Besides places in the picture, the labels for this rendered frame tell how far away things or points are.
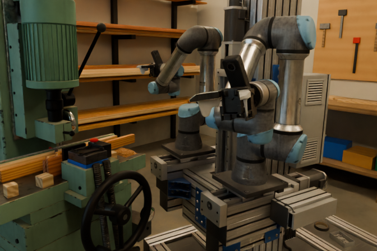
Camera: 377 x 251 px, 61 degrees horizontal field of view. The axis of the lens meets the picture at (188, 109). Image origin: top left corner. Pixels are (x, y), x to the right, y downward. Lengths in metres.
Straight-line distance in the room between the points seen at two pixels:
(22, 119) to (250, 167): 0.88
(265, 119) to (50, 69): 0.72
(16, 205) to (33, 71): 0.43
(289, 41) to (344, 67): 2.80
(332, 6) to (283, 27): 2.87
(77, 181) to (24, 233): 0.21
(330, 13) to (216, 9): 1.67
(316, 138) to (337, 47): 2.33
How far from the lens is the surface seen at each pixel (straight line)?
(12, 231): 1.22
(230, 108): 0.80
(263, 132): 0.97
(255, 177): 1.30
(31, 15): 1.18
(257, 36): 1.20
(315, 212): 1.44
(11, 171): 1.23
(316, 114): 1.73
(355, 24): 3.94
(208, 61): 1.73
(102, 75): 3.43
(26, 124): 1.32
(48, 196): 1.13
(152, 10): 4.56
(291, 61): 1.19
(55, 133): 1.22
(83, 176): 1.08
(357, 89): 3.94
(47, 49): 1.16
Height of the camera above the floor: 1.34
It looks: 11 degrees down
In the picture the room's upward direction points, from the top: 1 degrees clockwise
